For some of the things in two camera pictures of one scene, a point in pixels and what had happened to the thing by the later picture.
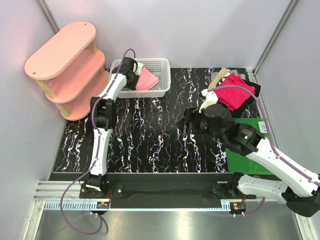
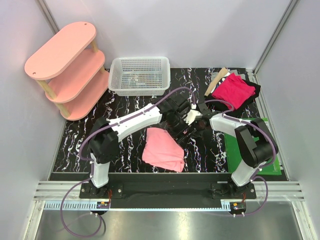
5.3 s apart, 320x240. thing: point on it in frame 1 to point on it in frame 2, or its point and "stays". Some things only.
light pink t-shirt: [146, 80] to [162, 151]
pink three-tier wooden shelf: [70, 71] stays
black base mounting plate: [164, 190] stays
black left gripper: [132, 86] to [185, 127]
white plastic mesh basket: [160, 67] stays
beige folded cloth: [221, 73] stays
